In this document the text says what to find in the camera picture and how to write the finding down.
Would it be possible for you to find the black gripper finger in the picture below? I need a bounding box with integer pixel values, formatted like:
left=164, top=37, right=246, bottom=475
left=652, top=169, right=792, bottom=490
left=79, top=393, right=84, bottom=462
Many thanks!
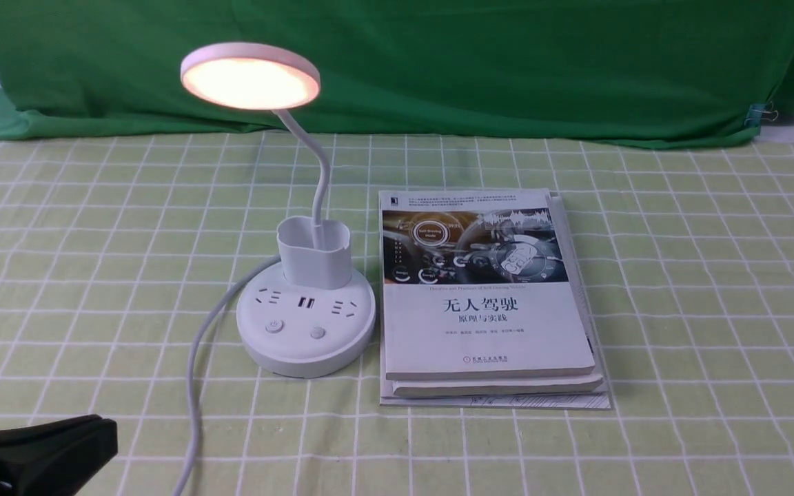
left=0, top=414, right=119, bottom=495

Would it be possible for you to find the white desk lamp with sockets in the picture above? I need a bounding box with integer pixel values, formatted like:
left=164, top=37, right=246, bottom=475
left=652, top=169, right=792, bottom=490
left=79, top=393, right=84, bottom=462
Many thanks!
left=180, top=42, right=377, bottom=379

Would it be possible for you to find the green checkered tablecloth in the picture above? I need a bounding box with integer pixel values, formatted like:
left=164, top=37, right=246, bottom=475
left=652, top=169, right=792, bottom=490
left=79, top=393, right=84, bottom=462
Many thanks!
left=0, top=132, right=794, bottom=495

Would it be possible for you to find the green backdrop cloth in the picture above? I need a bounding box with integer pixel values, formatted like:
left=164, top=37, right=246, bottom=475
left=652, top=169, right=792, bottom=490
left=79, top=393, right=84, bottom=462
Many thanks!
left=0, top=1, right=794, bottom=149

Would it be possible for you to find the top book with car cover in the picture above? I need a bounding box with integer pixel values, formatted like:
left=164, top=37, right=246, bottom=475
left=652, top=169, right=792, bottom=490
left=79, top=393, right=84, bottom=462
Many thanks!
left=378, top=190, right=596, bottom=382

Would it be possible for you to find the bottom thin booklet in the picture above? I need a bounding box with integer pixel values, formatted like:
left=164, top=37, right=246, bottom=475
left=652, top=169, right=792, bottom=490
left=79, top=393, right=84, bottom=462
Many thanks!
left=379, top=195, right=612, bottom=411

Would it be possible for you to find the blue binder clip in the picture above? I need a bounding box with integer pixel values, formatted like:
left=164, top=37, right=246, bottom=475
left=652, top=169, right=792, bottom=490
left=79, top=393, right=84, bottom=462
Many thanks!
left=744, top=101, right=780, bottom=128

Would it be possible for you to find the white lamp power cable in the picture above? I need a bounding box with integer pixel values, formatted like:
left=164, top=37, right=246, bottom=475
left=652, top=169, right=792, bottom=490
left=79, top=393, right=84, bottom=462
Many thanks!
left=172, top=255, right=282, bottom=496

